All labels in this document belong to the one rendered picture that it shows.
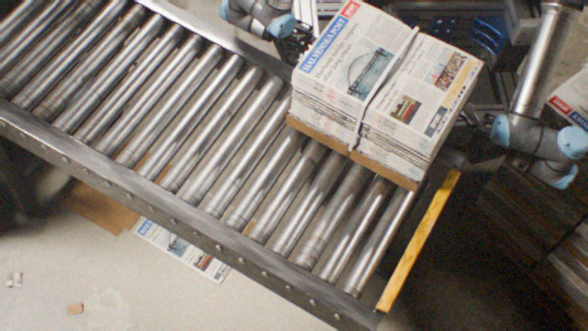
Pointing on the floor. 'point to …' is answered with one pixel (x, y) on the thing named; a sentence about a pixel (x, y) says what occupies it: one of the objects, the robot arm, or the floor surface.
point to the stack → (510, 220)
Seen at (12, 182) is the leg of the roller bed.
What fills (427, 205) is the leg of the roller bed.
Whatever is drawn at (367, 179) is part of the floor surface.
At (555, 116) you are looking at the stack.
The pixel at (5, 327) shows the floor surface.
